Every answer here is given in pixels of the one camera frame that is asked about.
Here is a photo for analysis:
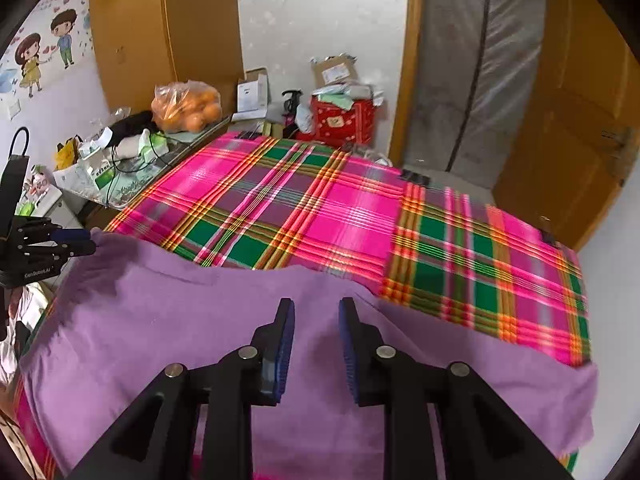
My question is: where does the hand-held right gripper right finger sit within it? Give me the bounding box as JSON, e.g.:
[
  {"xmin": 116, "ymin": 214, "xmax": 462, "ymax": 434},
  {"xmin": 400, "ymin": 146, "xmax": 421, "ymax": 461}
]
[{"xmin": 338, "ymin": 297, "xmax": 576, "ymax": 480}]

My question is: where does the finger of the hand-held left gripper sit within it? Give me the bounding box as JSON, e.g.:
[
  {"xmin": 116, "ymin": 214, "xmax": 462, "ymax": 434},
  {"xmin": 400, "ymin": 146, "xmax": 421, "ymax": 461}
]
[
  {"xmin": 12, "ymin": 217, "xmax": 92, "ymax": 247},
  {"xmin": 15, "ymin": 241, "xmax": 99, "ymax": 274}
]

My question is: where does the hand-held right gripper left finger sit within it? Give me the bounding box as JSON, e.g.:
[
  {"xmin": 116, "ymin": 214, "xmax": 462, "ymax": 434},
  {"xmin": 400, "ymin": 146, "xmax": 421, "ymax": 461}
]
[{"xmin": 65, "ymin": 298, "xmax": 297, "ymax": 480}]

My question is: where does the purple fleece garment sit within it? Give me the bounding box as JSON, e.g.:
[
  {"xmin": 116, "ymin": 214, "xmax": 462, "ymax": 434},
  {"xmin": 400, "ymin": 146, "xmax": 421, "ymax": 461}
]
[{"xmin": 17, "ymin": 227, "xmax": 600, "ymax": 480}]

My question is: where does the yellow bag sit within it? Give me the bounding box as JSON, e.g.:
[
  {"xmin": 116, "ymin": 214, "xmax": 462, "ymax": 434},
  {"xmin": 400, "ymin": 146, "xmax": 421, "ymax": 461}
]
[{"xmin": 54, "ymin": 136, "xmax": 83, "ymax": 171}]

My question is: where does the green white medicine box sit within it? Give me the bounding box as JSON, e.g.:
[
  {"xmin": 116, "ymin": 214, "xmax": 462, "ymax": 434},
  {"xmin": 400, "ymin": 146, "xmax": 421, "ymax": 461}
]
[{"xmin": 92, "ymin": 160, "xmax": 119, "ymax": 191}]

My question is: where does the folding table with leaf print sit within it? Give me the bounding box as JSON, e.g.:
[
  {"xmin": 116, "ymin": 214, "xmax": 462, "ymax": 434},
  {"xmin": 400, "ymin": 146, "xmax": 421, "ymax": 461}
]
[{"xmin": 52, "ymin": 115, "xmax": 233, "ymax": 211}]

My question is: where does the white paper carton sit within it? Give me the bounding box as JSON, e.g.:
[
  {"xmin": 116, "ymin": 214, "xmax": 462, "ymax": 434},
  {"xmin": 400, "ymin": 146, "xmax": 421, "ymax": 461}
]
[{"xmin": 77, "ymin": 127, "xmax": 113, "ymax": 161}]

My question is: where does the green white tissue pack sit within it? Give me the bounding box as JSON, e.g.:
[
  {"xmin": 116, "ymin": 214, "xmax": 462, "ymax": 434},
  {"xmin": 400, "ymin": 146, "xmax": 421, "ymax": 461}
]
[{"xmin": 137, "ymin": 129, "xmax": 171, "ymax": 161}]

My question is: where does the black cloth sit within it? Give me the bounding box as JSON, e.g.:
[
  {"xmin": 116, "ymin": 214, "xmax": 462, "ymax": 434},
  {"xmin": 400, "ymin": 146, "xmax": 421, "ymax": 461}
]
[{"xmin": 107, "ymin": 111, "xmax": 156, "ymax": 148}]

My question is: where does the pink green plaid tablecloth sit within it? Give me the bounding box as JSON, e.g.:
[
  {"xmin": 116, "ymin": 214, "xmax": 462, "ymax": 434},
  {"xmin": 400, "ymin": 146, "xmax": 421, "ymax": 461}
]
[{"xmin": 10, "ymin": 131, "xmax": 593, "ymax": 480}]

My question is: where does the plastic bag of oranges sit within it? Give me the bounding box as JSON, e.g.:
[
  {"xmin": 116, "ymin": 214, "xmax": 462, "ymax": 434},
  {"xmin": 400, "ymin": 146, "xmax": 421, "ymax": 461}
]
[{"xmin": 151, "ymin": 81, "xmax": 222, "ymax": 133}]

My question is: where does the wooden wardrobe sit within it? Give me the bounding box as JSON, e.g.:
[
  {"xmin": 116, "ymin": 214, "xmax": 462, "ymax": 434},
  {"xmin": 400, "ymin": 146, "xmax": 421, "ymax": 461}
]
[{"xmin": 87, "ymin": 0, "xmax": 246, "ymax": 116}]

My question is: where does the white carton box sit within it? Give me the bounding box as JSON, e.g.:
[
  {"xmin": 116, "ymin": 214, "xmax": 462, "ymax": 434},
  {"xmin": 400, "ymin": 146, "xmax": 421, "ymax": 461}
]
[{"xmin": 236, "ymin": 67, "xmax": 269, "ymax": 113}]

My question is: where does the red gift box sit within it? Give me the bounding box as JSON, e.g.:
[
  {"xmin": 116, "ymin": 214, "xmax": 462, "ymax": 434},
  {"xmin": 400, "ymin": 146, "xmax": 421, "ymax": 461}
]
[{"xmin": 309, "ymin": 96, "xmax": 375, "ymax": 147}]

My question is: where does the pile of grey parcels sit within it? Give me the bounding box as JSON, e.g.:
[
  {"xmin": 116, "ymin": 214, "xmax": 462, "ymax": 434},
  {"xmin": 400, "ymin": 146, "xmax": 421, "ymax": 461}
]
[{"xmin": 312, "ymin": 82, "xmax": 385, "ymax": 109}]

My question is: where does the brown cardboard parcel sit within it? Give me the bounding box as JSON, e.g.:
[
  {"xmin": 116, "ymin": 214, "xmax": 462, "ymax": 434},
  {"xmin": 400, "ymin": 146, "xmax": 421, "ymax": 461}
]
[{"xmin": 310, "ymin": 55, "xmax": 360, "ymax": 88}]

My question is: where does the wooden door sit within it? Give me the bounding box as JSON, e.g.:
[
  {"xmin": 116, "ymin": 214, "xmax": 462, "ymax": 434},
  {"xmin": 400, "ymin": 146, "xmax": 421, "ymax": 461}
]
[{"xmin": 492, "ymin": 0, "xmax": 640, "ymax": 252}]

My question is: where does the clear plastic door curtain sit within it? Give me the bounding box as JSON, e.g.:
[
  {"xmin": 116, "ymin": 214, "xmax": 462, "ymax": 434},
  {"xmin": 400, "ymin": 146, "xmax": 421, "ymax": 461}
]
[{"xmin": 402, "ymin": 0, "xmax": 546, "ymax": 191}]

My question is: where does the thin black cable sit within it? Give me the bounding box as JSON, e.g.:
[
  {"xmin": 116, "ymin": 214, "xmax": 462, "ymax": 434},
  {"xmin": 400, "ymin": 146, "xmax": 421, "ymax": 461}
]
[{"xmin": 110, "ymin": 132, "xmax": 173, "ymax": 206}]

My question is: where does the cartoon children wall sticker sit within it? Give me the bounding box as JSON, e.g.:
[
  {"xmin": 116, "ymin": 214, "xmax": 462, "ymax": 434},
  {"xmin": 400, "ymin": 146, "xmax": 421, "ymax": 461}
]
[{"xmin": 12, "ymin": 7, "xmax": 78, "ymax": 98}]

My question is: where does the black handled pink pump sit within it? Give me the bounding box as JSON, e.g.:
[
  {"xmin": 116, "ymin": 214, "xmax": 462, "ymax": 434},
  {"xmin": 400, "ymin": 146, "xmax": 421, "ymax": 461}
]
[{"xmin": 281, "ymin": 90, "xmax": 304, "ymax": 128}]

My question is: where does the wooden door frame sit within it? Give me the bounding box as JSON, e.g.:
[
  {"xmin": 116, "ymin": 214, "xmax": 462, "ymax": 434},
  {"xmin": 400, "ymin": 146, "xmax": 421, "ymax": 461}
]
[{"xmin": 389, "ymin": 0, "xmax": 426, "ymax": 163}]

